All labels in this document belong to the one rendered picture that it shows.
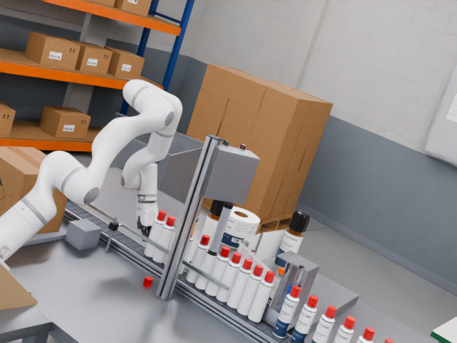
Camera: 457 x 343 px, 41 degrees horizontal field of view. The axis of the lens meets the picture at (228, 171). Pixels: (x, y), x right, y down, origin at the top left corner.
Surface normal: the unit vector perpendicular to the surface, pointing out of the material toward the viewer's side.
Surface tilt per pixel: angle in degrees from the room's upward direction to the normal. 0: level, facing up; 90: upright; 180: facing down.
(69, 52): 90
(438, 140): 90
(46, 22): 90
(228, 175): 90
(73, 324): 0
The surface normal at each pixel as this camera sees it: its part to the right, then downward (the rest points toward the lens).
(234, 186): 0.34, 0.34
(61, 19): 0.73, 0.39
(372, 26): -0.62, 0.00
